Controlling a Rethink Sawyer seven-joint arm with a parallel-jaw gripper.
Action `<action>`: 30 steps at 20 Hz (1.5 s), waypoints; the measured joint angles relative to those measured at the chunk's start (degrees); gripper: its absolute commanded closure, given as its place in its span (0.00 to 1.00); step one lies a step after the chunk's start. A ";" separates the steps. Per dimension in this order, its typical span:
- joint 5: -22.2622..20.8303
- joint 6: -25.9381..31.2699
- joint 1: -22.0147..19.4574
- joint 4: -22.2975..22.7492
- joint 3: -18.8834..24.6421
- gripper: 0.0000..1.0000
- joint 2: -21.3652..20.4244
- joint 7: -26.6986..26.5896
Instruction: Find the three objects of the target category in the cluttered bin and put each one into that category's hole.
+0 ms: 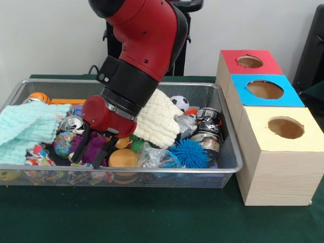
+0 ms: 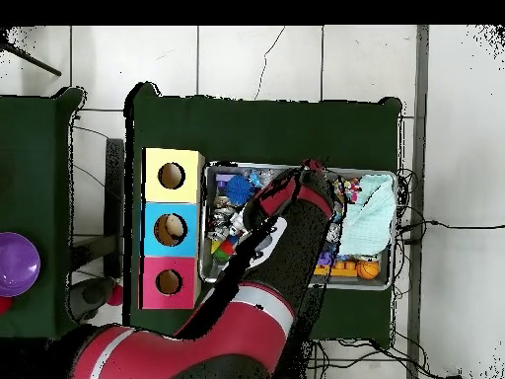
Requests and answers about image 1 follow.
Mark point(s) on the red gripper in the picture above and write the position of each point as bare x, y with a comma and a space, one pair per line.
106, 121

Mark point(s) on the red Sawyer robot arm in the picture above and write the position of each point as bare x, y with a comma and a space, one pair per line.
144, 38

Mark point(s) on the shallow clear mesh bin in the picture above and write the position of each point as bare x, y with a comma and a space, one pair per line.
126, 177

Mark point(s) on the wooden box with three holes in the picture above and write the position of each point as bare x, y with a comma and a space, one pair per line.
278, 172

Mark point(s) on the purple plush toy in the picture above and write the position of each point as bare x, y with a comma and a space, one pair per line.
92, 149

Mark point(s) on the globe print ball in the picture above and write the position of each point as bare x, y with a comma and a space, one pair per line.
63, 145

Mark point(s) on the tan plush monkey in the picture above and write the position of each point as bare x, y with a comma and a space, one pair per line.
122, 158

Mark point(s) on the crushed silver can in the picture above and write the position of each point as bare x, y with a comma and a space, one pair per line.
72, 122

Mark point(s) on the mint waffle cloth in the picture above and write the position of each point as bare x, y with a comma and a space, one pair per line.
25, 126

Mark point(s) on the small orange basketball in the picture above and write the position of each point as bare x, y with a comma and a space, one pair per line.
40, 98

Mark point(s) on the cream waffle cloth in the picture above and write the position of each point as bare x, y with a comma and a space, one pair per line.
159, 121

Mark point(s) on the dark green tablecloth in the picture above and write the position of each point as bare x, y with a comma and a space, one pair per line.
126, 217

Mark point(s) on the blue spiky ball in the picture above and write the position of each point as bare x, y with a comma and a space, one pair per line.
188, 153

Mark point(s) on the small soccer ball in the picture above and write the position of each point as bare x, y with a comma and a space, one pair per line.
180, 103

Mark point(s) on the black chair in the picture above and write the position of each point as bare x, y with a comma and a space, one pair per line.
311, 50

